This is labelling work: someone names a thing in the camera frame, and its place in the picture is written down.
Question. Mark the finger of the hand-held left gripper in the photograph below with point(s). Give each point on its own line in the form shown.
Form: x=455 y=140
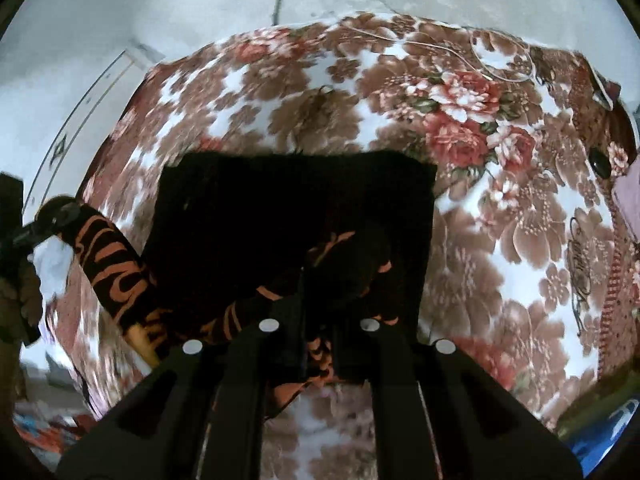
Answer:
x=57 y=217

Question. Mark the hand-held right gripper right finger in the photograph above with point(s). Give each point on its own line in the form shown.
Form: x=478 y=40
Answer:
x=360 y=355

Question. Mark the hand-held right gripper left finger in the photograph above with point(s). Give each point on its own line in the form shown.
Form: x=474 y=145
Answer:
x=280 y=355

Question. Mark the black hoodie with orange print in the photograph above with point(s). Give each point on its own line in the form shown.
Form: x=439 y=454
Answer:
x=280 y=210

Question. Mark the person's left hand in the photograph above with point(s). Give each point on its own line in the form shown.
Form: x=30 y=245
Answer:
x=22 y=300

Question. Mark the white bed headboard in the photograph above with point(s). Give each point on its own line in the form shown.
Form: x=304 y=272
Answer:
x=90 y=105

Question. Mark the floral brown blanket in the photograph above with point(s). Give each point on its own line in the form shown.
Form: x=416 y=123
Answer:
x=525 y=240

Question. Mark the black oval object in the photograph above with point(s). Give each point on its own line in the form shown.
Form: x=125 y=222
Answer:
x=598 y=162

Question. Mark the pink cloth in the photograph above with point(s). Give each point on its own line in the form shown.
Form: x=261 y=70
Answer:
x=630 y=200

